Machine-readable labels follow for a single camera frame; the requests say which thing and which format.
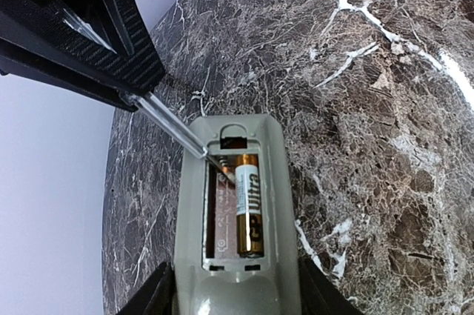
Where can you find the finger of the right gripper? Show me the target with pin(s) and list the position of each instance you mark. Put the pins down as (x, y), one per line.
(38, 27)
(20, 62)

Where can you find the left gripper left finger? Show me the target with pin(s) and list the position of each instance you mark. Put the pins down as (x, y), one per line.
(155, 296)

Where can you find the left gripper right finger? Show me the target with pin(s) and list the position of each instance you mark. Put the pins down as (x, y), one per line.
(318, 294)

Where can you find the white AC remote control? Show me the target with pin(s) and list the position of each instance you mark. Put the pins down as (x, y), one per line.
(211, 278)

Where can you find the clear handle screwdriver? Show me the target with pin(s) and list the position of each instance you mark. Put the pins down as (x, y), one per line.
(152, 107)

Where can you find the gold GP Ultra battery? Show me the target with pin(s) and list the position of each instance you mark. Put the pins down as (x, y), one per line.
(249, 220)

